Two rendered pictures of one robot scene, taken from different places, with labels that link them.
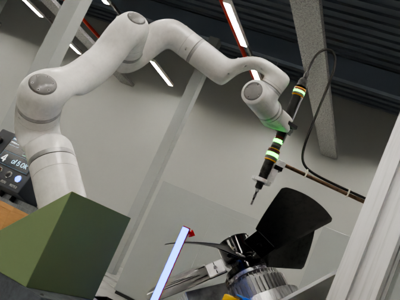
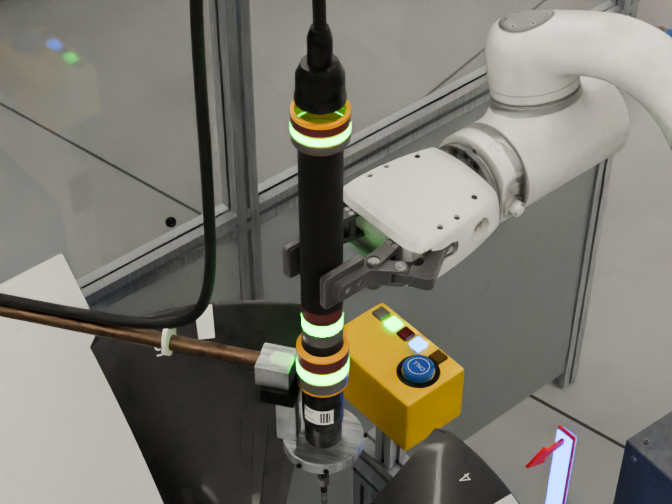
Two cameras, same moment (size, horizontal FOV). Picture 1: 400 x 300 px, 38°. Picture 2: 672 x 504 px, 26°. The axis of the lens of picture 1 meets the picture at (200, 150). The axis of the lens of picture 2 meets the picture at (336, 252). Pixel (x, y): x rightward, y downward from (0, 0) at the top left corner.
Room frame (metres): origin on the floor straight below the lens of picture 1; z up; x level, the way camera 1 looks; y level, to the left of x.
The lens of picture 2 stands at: (2.79, 0.04, 2.43)
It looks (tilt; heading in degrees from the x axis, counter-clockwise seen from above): 43 degrees down; 199
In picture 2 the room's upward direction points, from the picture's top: straight up
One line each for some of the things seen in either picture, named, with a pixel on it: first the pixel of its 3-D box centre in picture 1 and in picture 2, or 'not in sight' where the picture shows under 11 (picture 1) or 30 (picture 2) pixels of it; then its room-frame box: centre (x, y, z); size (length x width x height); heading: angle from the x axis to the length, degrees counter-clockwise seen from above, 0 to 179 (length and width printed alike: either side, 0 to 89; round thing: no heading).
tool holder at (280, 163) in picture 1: (268, 170); (311, 403); (2.02, -0.25, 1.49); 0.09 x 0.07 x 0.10; 94
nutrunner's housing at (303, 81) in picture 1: (283, 129); (321, 274); (2.02, -0.24, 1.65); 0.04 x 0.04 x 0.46
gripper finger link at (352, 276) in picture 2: not in sight; (365, 282); (2.02, -0.20, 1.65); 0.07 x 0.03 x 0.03; 149
